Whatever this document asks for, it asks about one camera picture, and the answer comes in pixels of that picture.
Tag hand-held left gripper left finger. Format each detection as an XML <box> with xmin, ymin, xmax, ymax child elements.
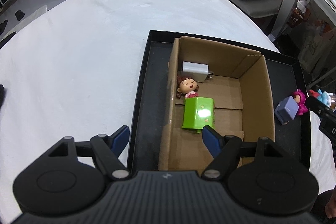
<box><xmin>49</xmin><ymin>125</ymin><xmax>131</xmax><ymax>181</ymax></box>

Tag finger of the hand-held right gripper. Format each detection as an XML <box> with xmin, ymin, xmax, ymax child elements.
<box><xmin>306</xmin><ymin>96</ymin><xmax>333</xmax><ymax>116</ymax></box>

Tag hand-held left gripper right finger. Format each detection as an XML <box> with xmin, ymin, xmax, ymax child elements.
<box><xmin>202</xmin><ymin>126</ymin><xmax>289</xmax><ymax>180</ymax></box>

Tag blue figurine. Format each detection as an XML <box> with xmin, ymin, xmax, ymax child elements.
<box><xmin>309</xmin><ymin>89</ymin><xmax>336</xmax><ymax>110</ymax></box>

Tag green cube toy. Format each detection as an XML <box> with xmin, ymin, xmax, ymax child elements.
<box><xmin>181</xmin><ymin>97</ymin><xmax>216</xmax><ymax>134</ymax></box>

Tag black tray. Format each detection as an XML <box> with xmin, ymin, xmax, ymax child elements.
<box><xmin>127</xmin><ymin>30</ymin><xmax>311</xmax><ymax>171</ymax></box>

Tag brown cardboard box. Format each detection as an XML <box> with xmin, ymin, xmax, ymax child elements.
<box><xmin>158</xmin><ymin>35</ymin><xmax>276</xmax><ymax>171</ymax></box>

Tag brown-haired girl figurine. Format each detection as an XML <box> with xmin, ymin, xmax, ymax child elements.
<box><xmin>176</xmin><ymin>76</ymin><xmax>200</xmax><ymax>99</ymax></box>

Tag white charger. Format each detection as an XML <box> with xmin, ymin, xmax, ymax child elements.
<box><xmin>182</xmin><ymin>61</ymin><xmax>214</xmax><ymax>83</ymax></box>

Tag person's right hand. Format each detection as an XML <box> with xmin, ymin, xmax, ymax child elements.
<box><xmin>325</xmin><ymin>195</ymin><xmax>336</xmax><ymax>220</ymax></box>

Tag pink figurine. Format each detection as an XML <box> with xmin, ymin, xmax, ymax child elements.
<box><xmin>292</xmin><ymin>89</ymin><xmax>309</xmax><ymax>116</ymax></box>

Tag purple cube toy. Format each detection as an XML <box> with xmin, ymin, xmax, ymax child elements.
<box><xmin>274</xmin><ymin>96</ymin><xmax>300</xmax><ymax>125</ymax></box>

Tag beige tote bag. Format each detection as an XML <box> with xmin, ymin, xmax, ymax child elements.
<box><xmin>299</xmin><ymin>30</ymin><xmax>336</xmax><ymax>75</ymax></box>

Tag red basket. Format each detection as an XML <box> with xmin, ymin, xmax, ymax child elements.
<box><xmin>287</xmin><ymin>7</ymin><xmax>310</xmax><ymax>28</ymax></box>

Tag white floor mat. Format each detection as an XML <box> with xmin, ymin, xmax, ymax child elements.
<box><xmin>0</xmin><ymin>5</ymin><xmax>48</xmax><ymax>41</ymax></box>

